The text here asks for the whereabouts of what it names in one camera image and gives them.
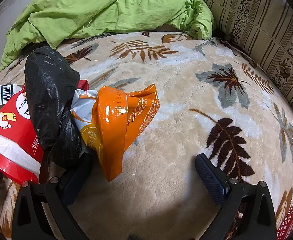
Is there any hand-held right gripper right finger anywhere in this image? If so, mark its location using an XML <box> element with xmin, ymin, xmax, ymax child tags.
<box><xmin>195</xmin><ymin>153</ymin><xmax>278</xmax><ymax>240</ymax></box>

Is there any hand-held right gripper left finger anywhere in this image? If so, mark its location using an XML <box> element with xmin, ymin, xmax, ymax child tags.
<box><xmin>12</xmin><ymin>152</ymin><xmax>93</xmax><ymax>240</ymax></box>

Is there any red box with foot print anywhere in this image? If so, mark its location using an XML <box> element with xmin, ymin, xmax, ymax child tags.
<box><xmin>0</xmin><ymin>84</ymin><xmax>44</xmax><ymax>185</ymax></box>

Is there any orange snack bag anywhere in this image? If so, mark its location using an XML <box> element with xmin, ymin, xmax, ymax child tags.
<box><xmin>70</xmin><ymin>84</ymin><xmax>160</xmax><ymax>182</ymax></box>

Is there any black plastic bag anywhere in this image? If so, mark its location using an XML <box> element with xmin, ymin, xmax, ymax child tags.
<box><xmin>25</xmin><ymin>46</ymin><xmax>87</xmax><ymax>169</ymax></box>

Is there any white box with barcode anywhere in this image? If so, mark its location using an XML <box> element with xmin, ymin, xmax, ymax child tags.
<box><xmin>0</xmin><ymin>84</ymin><xmax>18</xmax><ymax>107</ymax></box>

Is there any leaf print blanket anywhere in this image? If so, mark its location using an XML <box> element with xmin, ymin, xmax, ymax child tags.
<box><xmin>0</xmin><ymin>31</ymin><xmax>293</xmax><ymax>240</ymax></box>

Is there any striped floral cushion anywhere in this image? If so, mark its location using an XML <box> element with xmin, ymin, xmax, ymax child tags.
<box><xmin>204</xmin><ymin>0</ymin><xmax>293</xmax><ymax>128</ymax></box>

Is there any green quilt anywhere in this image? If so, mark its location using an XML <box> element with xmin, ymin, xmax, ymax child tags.
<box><xmin>0</xmin><ymin>0</ymin><xmax>215</xmax><ymax>70</ymax></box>

